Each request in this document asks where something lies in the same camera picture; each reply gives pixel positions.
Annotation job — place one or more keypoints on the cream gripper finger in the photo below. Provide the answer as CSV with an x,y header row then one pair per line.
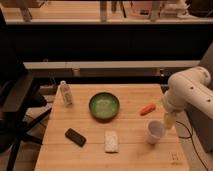
x,y
169,120

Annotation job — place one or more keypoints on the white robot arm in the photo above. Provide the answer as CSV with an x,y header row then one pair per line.
x,y
189,86

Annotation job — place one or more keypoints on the clear plastic bottle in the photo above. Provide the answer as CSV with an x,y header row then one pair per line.
x,y
66,93

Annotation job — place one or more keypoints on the white paper cup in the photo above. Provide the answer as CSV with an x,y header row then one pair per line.
x,y
155,132

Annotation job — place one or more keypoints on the orange carrot toy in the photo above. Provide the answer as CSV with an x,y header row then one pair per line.
x,y
147,109

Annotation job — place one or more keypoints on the white sponge block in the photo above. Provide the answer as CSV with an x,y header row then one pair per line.
x,y
111,142

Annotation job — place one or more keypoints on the green bowl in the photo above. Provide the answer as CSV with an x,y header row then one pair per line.
x,y
104,105

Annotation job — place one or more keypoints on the black phone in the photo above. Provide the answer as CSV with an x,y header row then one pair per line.
x,y
75,137

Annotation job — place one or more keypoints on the black office chair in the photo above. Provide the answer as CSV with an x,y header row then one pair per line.
x,y
18,92

